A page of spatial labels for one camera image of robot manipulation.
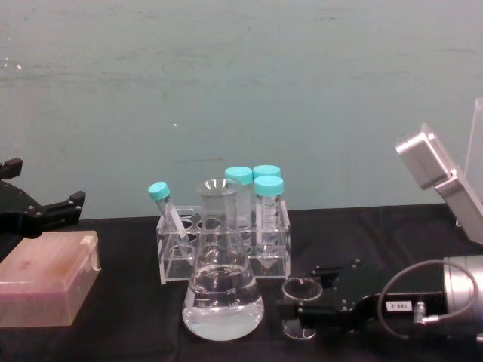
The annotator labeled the small clear glass cylinder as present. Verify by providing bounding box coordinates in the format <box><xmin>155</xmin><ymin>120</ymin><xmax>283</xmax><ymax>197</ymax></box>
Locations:
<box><xmin>280</xmin><ymin>276</ymin><xmax>325</xmax><ymax>341</ymax></box>

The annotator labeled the glass conical flask with liquid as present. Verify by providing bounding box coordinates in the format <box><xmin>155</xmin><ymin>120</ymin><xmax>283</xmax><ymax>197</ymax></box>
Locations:
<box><xmin>181</xmin><ymin>178</ymin><xmax>265</xmax><ymax>342</ymax></box>

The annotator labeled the slanted teal-capped tube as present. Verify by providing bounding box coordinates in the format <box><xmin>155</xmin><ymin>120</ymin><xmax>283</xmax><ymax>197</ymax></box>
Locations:
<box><xmin>147</xmin><ymin>181</ymin><xmax>190</xmax><ymax>258</ymax></box>

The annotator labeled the clear acrylic tube rack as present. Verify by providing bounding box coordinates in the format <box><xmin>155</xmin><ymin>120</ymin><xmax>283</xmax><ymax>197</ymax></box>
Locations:
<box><xmin>155</xmin><ymin>199</ymin><xmax>292</xmax><ymax>285</ymax></box>

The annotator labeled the black table cloth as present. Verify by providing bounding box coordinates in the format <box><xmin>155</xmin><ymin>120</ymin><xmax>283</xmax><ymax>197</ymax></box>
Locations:
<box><xmin>0</xmin><ymin>203</ymin><xmax>483</xmax><ymax>362</ymax></box>

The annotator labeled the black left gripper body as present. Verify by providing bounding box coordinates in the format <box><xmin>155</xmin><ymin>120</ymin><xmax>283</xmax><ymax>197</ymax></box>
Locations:
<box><xmin>0</xmin><ymin>179</ymin><xmax>46</xmax><ymax>238</ymax></box>

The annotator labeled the wide teal-capped tube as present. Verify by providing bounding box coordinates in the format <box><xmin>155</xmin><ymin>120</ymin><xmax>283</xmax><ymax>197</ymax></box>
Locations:
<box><xmin>223</xmin><ymin>166</ymin><xmax>254</xmax><ymax>229</ymax></box>

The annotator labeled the thin grey gripper cable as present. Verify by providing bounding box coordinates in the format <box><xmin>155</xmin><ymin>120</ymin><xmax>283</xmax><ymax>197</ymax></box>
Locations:
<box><xmin>378</xmin><ymin>259</ymin><xmax>480</xmax><ymax>326</ymax></box>

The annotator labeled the teal-capped tube with printed scale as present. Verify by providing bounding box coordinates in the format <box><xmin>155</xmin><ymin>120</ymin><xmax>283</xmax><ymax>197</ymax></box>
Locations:
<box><xmin>253</xmin><ymin>176</ymin><xmax>285</xmax><ymax>270</ymax></box>

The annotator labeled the teal-capped plastic tube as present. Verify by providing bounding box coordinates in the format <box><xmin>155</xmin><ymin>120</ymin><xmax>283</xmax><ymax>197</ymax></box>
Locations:
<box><xmin>252</xmin><ymin>164</ymin><xmax>282</xmax><ymax>183</ymax></box>

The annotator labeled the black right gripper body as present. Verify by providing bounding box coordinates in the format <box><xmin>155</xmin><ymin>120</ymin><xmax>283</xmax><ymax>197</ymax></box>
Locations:
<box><xmin>334</xmin><ymin>259</ymin><xmax>445</xmax><ymax>336</ymax></box>

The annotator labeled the pink translucent plastic box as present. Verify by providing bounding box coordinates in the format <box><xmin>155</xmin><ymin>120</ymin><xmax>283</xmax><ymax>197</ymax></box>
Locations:
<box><xmin>0</xmin><ymin>230</ymin><xmax>102</xmax><ymax>328</ymax></box>

